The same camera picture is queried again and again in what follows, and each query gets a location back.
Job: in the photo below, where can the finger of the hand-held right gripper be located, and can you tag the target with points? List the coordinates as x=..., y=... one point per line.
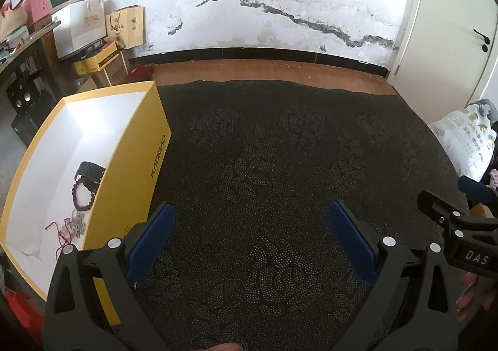
x=474, y=189
x=437, y=207

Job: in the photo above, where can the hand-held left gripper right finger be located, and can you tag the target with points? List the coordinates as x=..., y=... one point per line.
x=352, y=240

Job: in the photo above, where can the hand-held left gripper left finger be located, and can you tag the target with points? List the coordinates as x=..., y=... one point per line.
x=149, y=242

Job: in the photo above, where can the yellow white cardboard box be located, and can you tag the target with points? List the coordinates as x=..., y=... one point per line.
x=132, y=148

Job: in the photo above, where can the person's right hand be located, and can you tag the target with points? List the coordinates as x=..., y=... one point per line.
x=470, y=296

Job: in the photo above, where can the white gold printed pillow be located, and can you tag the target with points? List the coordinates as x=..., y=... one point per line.
x=463, y=137

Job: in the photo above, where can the black patterned mat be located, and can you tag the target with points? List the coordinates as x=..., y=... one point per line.
x=291, y=164

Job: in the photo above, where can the red bag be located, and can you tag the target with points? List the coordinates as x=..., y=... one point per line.
x=23, y=312

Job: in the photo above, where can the white door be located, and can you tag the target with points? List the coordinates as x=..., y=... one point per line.
x=447, y=24

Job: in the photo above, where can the small open cardboard box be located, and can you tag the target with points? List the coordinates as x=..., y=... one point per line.
x=86, y=84

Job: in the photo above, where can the red cloth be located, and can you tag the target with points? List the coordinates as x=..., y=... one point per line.
x=142, y=71

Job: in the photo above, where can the brown cardboard box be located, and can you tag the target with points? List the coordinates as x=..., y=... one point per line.
x=116, y=72

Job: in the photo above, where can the yellow black cardboard box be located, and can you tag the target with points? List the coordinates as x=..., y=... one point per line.
x=95, y=61

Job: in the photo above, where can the black speaker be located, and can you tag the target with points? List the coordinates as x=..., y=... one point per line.
x=21, y=94

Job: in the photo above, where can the beige paper bag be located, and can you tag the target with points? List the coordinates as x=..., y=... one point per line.
x=126, y=26

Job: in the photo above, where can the white paper bag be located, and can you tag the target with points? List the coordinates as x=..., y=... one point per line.
x=79, y=30

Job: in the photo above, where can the black metal desk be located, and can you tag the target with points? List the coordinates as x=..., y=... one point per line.
x=23, y=43

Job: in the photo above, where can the pink paper bag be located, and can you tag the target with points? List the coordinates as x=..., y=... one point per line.
x=39, y=6

